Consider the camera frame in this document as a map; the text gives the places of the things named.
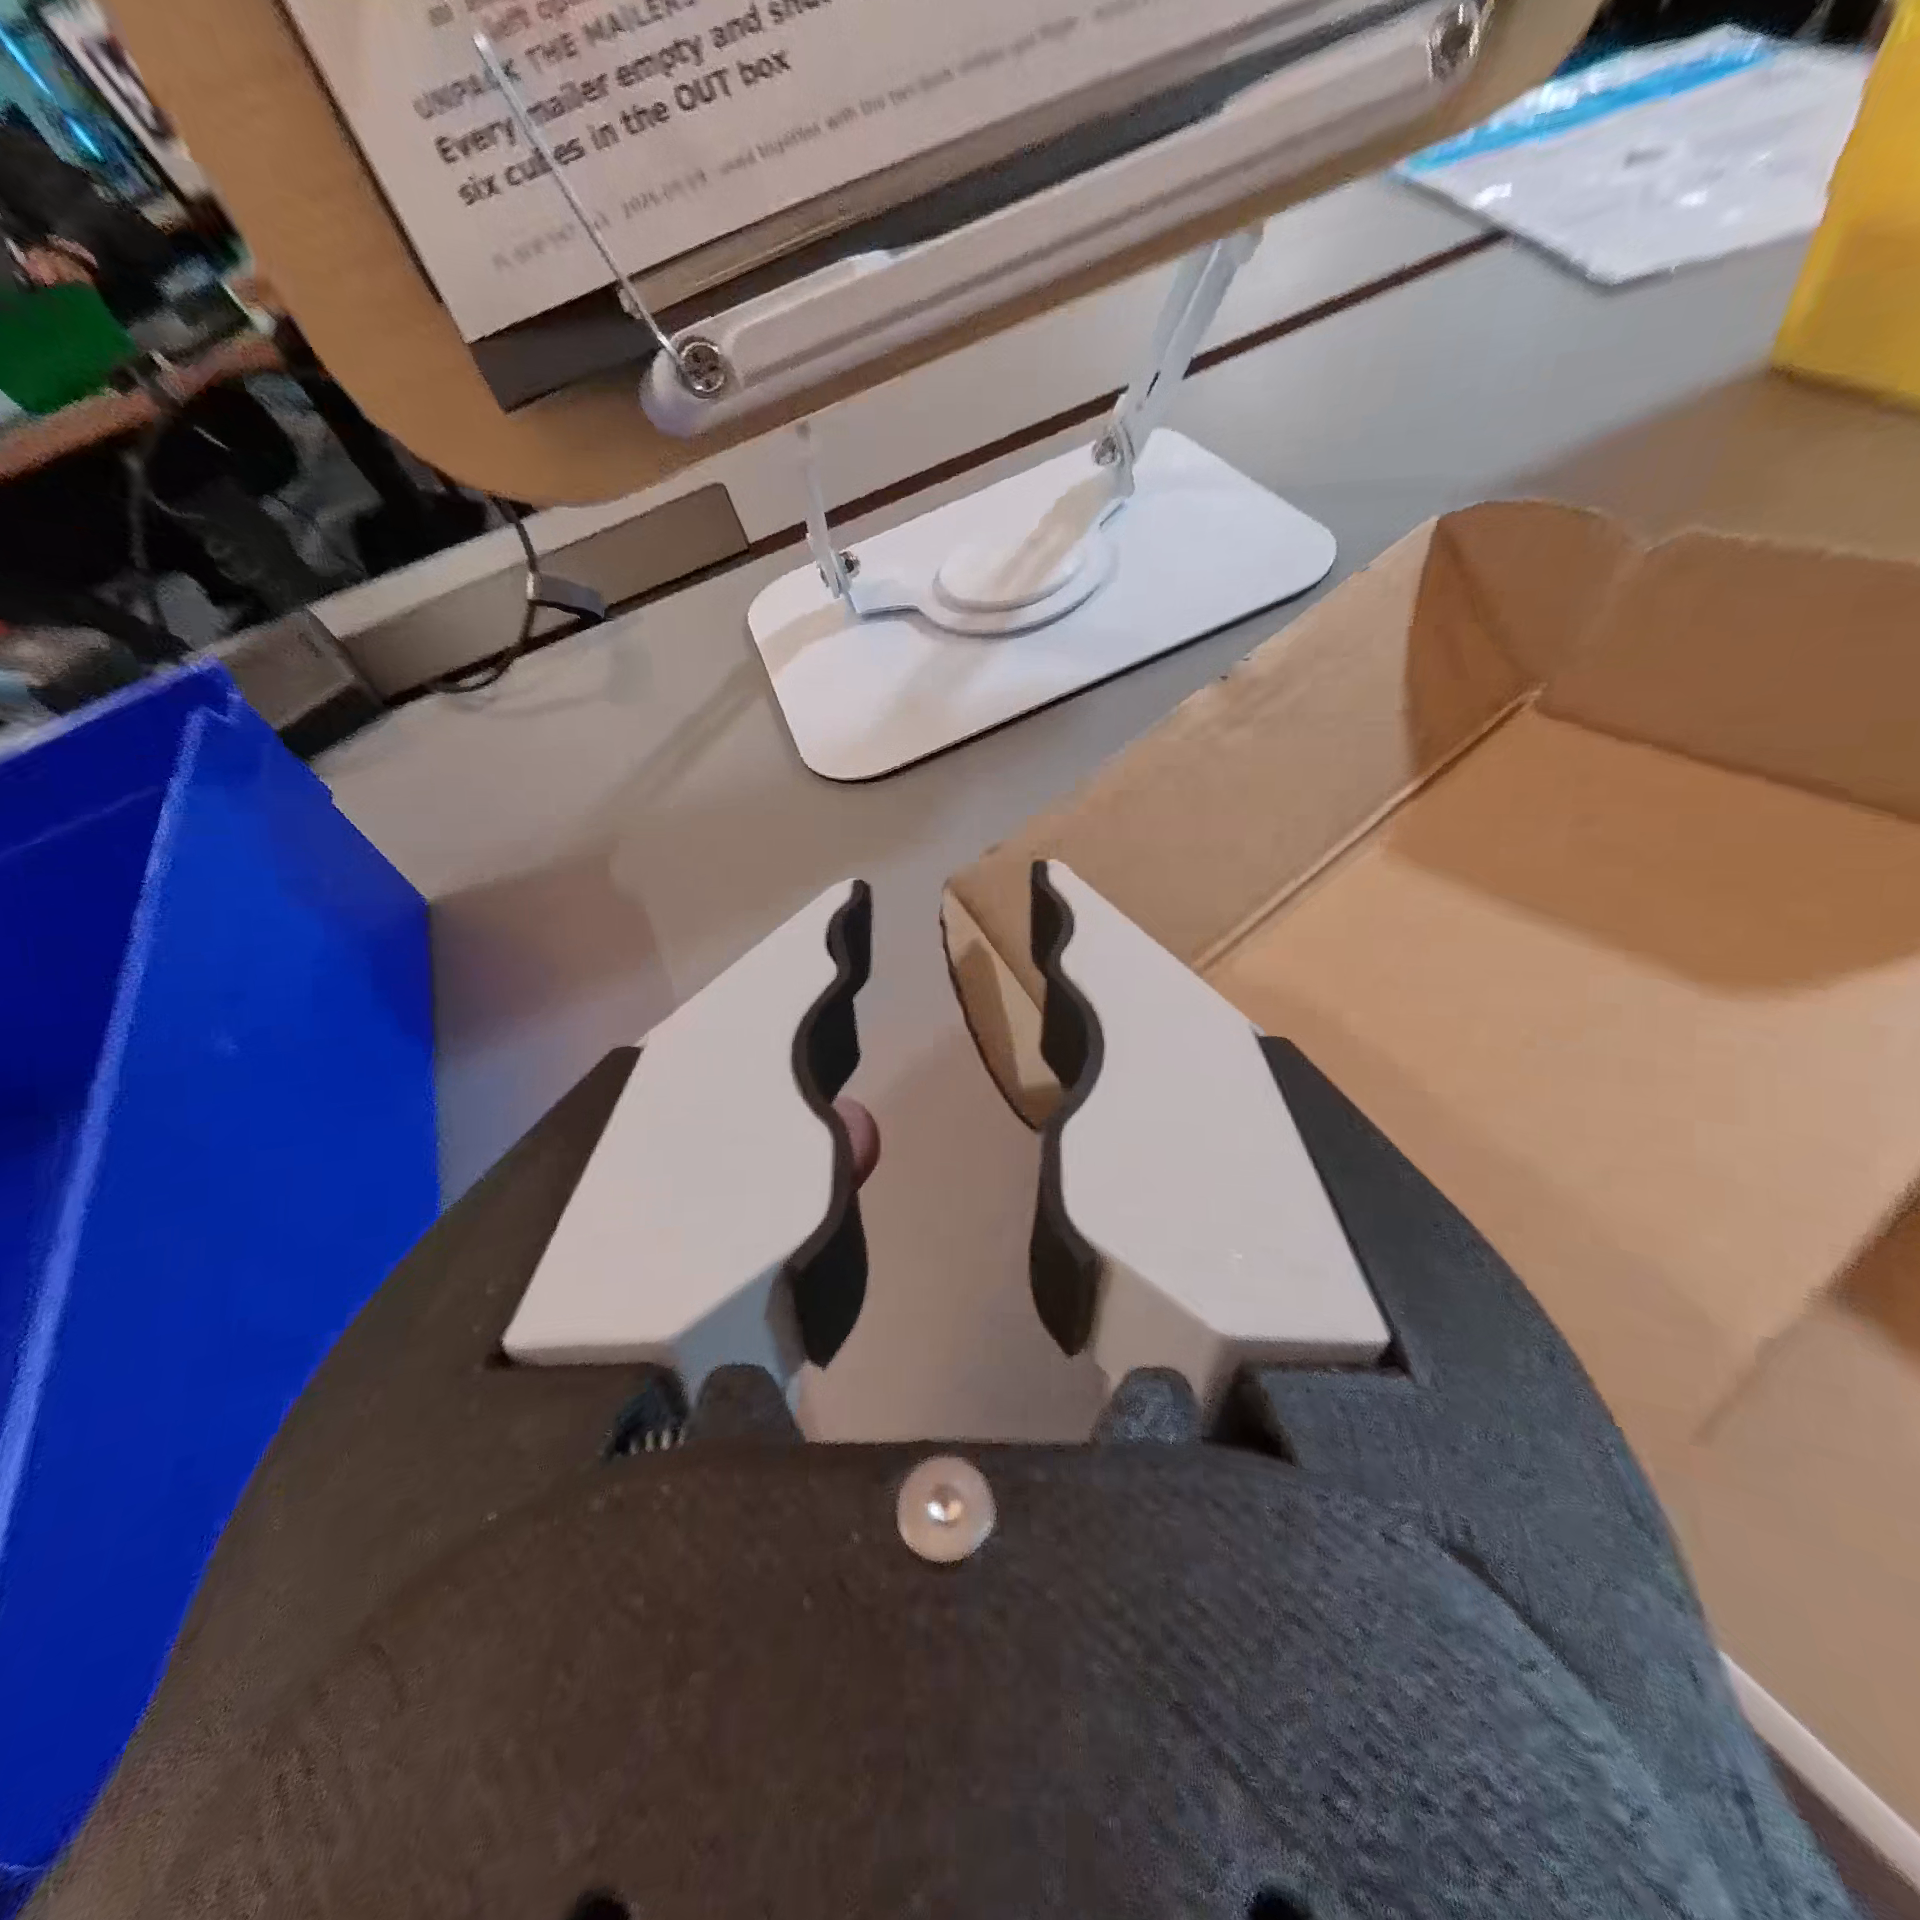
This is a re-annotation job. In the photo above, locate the white document stand wooden board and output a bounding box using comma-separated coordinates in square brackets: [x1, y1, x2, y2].
[96, 0, 1600, 785]

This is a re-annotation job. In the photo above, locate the white cardboard mailer box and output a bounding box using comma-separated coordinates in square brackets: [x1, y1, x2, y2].
[941, 498, 1920, 1502]

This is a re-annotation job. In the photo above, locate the blue plastic bin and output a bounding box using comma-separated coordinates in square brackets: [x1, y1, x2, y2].
[0, 660, 443, 1878]

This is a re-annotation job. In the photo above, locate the printed instruction sheet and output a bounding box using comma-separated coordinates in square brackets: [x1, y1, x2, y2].
[285, 0, 1443, 345]

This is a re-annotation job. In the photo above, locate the blue white paper leaflet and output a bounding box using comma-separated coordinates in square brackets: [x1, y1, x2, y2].
[1388, 23, 1877, 289]

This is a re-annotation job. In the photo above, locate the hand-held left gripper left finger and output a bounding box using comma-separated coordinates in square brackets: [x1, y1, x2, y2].
[499, 880, 875, 1441]

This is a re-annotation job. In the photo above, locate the grey desk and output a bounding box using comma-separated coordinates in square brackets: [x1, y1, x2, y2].
[195, 182, 1920, 1920]

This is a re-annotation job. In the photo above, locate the yellow plastic bin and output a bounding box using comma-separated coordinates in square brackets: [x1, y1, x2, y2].
[1768, 46, 1920, 415]

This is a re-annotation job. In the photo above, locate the black cable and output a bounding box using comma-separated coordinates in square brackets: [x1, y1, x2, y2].
[427, 503, 608, 696]

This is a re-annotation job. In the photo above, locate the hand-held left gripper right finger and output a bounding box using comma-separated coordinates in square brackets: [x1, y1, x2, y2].
[1028, 858, 1396, 1425]

